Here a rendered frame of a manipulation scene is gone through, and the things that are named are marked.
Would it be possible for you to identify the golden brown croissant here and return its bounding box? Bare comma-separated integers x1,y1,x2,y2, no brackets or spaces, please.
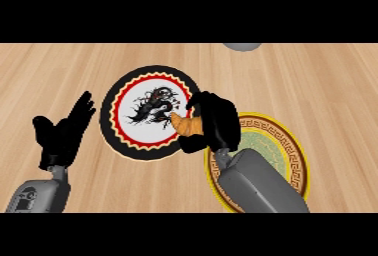
168,112,205,138

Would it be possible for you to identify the black red dragon plate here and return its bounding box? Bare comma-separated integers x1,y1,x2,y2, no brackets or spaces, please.
99,64,204,161

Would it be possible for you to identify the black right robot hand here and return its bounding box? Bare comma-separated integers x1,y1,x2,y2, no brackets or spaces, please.
177,90,243,155

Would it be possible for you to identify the grey rounded object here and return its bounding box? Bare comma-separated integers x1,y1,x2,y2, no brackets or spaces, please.
221,42,263,52

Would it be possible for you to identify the yellow brown patterned plate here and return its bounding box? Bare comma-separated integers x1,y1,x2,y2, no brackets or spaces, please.
202,111,311,214

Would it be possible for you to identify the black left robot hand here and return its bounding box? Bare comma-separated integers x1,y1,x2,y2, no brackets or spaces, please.
31,90,97,172

